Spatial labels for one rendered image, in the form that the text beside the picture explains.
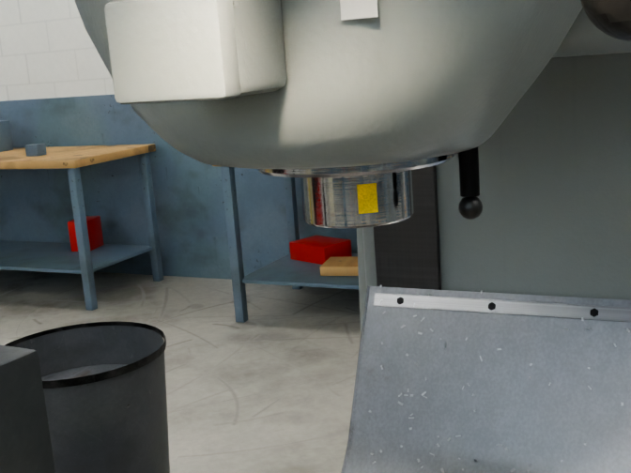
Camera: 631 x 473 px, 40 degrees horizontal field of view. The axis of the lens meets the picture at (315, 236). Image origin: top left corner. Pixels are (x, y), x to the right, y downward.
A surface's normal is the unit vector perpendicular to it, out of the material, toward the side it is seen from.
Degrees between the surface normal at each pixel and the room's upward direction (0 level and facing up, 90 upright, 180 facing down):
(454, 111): 130
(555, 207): 90
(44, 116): 90
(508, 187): 90
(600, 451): 64
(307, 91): 96
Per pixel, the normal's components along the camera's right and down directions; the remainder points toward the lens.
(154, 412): 0.94, 0.07
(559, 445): -0.43, -0.26
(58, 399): 0.11, 0.25
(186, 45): -0.44, 0.22
